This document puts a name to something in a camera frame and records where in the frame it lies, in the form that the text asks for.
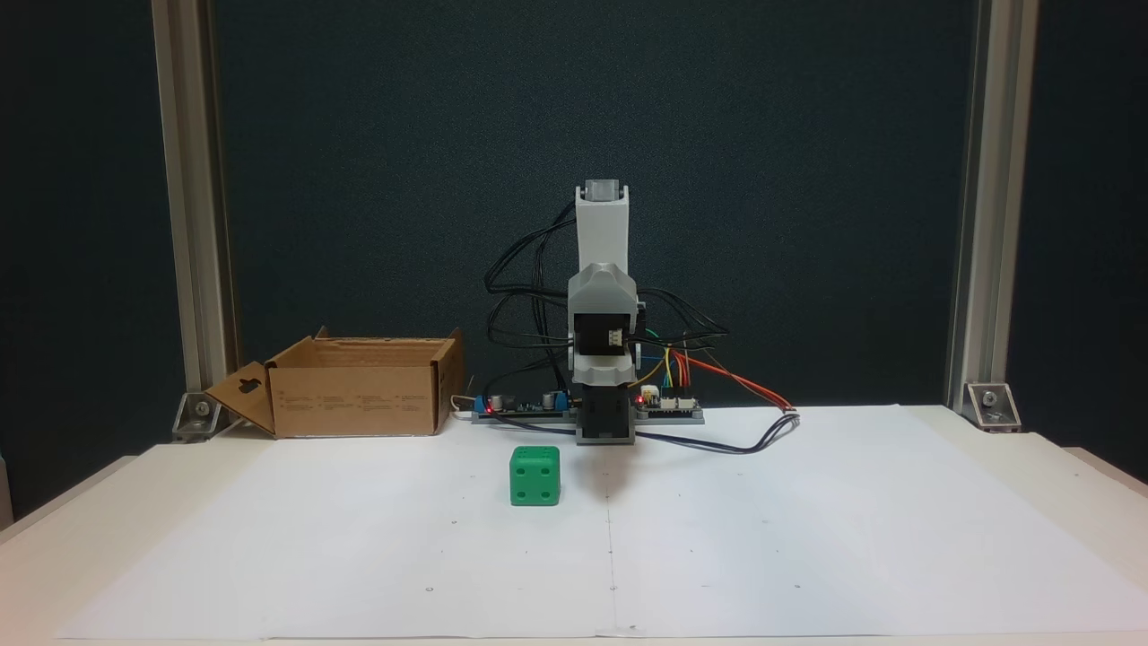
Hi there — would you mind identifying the green die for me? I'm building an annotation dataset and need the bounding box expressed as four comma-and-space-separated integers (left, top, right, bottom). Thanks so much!
509, 446, 561, 508

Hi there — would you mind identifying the motor driver circuit board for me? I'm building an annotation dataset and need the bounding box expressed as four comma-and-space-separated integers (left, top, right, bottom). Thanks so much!
635, 384, 705, 424

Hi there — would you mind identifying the blue power converter board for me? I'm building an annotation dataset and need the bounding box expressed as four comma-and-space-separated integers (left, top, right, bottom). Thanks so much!
473, 388, 577, 424

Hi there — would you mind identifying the brown cardboard box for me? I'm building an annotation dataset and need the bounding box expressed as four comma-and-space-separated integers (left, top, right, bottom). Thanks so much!
204, 327, 465, 441

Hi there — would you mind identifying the black arm motor cable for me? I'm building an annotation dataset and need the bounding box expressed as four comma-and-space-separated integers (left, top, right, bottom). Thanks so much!
484, 205, 577, 382

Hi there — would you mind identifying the black gripper motor cable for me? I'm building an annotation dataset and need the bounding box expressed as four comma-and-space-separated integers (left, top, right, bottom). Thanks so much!
632, 285, 729, 353

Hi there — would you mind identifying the orange and red wire pair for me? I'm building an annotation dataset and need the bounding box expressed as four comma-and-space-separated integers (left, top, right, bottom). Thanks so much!
668, 332, 796, 414

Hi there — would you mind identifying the long black cable white plug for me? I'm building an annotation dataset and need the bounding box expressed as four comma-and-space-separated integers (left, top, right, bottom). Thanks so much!
628, 409, 802, 456

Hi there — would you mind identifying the aluminium frame post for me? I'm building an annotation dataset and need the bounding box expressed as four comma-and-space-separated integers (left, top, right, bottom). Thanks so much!
944, 0, 1043, 409
151, 0, 241, 397

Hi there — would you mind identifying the metal corner bracket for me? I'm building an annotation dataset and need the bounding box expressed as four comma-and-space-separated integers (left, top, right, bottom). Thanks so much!
172, 390, 223, 442
964, 381, 1023, 433

